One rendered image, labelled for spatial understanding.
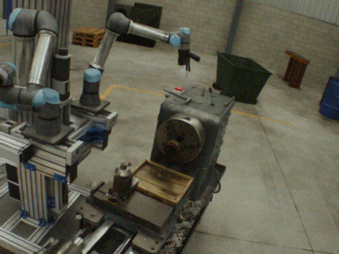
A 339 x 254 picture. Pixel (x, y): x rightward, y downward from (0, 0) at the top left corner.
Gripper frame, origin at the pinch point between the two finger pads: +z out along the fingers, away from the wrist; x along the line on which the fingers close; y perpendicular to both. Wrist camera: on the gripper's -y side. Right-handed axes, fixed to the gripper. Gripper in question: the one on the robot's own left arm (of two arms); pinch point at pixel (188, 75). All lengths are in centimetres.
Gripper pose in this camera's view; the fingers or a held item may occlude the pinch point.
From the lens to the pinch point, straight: 219.7
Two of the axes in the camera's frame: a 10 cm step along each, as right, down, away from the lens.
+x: -2.1, 4.6, -8.6
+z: 0.5, 8.8, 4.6
